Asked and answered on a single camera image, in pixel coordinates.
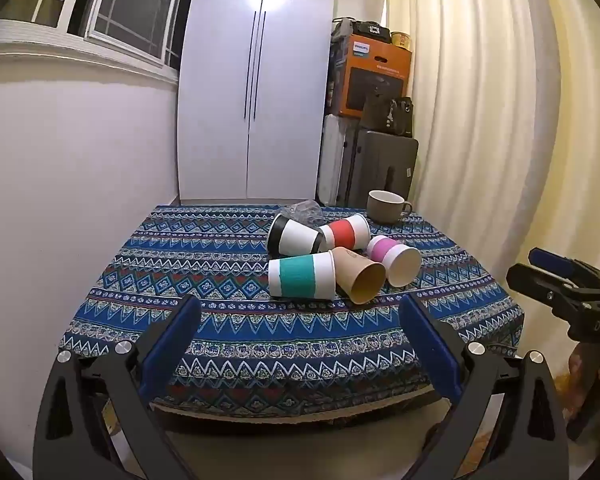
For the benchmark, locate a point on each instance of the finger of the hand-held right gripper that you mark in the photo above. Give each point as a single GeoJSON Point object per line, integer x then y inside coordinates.
{"type": "Point", "coordinates": [555, 261]}
{"type": "Point", "coordinates": [540, 285]}

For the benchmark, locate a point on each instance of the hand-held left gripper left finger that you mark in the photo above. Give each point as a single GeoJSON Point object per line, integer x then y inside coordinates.
{"type": "Point", "coordinates": [172, 347]}

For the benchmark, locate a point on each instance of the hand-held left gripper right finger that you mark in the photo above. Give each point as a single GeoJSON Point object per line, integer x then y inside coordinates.
{"type": "Point", "coordinates": [430, 352]}

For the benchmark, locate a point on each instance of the pink banded paper cup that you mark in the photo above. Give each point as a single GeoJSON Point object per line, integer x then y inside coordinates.
{"type": "Point", "coordinates": [386, 252]}

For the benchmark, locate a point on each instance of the plain brown paper cup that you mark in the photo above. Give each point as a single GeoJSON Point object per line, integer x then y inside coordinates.
{"type": "Point", "coordinates": [352, 271]}

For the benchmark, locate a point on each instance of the teal banded paper cup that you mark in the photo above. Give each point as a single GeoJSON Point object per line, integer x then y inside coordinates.
{"type": "Point", "coordinates": [300, 275]}

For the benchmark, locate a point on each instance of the red banded paper cup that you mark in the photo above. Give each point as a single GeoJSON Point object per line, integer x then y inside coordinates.
{"type": "Point", "coordinates": [345, 232]}

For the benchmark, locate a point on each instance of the black and white paper cup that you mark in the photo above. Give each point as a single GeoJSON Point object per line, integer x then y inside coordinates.
{"type": "Point", "coordinates": [295, 237]}

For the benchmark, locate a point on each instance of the blue patterned tablecloth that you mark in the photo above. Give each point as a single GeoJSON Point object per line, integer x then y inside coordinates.
{"type": "Point", "coordinates": [260, 330]}

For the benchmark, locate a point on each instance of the grey ceramic mug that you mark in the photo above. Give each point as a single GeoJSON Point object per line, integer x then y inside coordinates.
{"type": "Point", "coordinates": [382, 207]}

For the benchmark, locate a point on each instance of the cream curtain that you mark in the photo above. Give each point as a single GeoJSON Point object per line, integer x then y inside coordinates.
{"type": "Point", "coordinates": [480, 110]}

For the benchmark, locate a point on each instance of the grey suitcase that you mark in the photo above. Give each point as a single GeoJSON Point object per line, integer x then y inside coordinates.
{"type": "Point", "coordinates": [380, 165]}

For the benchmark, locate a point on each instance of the black handbag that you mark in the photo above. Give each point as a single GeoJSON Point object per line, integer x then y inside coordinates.
{"type": "Point", "coordinates": [390, 115]}

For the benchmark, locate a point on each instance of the white wardrobe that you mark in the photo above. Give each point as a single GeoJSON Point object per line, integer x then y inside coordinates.
{"type": "Point", "coordinates": [230, 110]}

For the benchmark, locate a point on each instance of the orange cardboard box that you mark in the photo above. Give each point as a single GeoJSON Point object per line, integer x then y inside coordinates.
{"type": "Point", "coordinates": [375, 70]}

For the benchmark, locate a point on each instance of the yellow tin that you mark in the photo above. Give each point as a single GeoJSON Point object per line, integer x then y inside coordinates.
{"type": "Point", "coordinates": [402, 40]}

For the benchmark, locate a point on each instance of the white framed window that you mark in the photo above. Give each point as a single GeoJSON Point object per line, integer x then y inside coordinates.
{"type": "Point", "coordinates": [125, 5]}

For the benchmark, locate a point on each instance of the black camera bag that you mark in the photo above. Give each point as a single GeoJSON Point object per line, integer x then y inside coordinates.
{"type": "Point", "coordinates": [371, 29]}

